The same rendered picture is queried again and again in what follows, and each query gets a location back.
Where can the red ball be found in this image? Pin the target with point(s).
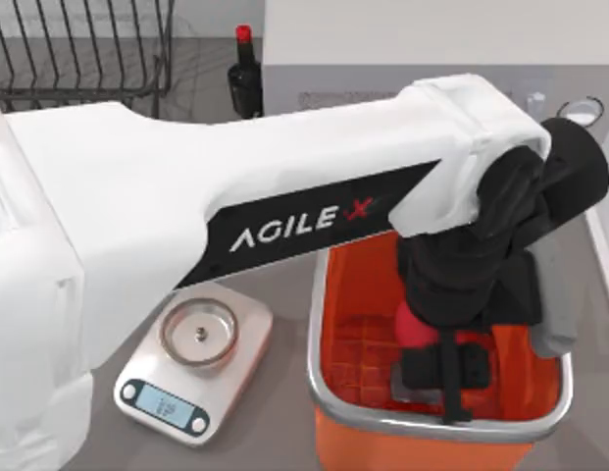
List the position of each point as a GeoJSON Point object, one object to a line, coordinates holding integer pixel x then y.
{"type": "Point", "coordinates": [413, 328]}

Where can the orange bin with silver rim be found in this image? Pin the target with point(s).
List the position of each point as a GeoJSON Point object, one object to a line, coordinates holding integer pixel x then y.
{"type": "Point", "coordinates": [353, 294]}

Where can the small clear cup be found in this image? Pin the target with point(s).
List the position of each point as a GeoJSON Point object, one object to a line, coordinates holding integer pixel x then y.
{"type": "Point", "coordinates": [536, 104]}

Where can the silver kitchen scale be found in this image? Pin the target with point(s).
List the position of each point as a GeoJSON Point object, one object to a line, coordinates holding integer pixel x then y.
{"type": "Point", "coordinates": [152, 392]}

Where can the white bowl with dark rim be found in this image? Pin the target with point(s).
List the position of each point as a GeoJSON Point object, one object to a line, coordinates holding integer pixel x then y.
{"type": "Point", "coordinates": [581, 114]}

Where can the dark bottle with red cap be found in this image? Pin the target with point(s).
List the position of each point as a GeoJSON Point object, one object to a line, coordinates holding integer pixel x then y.
{"type": "Point", "coordinates": [245, 88]}

